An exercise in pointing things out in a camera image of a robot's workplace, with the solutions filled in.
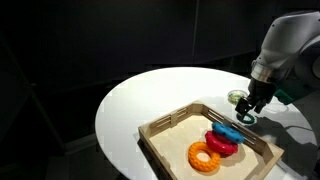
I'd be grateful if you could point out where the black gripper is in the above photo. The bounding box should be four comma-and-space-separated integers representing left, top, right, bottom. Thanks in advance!
235, 78, 276, 117

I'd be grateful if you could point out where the green ring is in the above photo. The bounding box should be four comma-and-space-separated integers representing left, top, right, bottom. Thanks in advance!
236, 112, 256, 125

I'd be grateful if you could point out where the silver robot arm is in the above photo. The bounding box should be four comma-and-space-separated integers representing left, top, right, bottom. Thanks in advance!
236, 10, 320, 119

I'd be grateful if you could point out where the wooden slatted tray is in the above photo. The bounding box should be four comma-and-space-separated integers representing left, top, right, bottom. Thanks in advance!
139, 101, 283, 180

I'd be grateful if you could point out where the clear cup with green contents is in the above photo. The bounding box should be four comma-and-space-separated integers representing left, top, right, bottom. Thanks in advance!
227, 90, 248, 105

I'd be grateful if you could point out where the teal green box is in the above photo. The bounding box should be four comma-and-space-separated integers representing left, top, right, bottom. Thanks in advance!
273, 79, 316, 106

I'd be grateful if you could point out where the blue ring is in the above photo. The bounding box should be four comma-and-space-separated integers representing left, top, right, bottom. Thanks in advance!
211, 121, 245, 145

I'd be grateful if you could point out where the red ring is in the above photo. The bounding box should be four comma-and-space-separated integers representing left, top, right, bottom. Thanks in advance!
204, 130, 240, 156

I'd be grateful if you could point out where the orange ring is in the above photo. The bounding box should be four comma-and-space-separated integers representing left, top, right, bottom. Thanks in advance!
187, 141, 222, 173

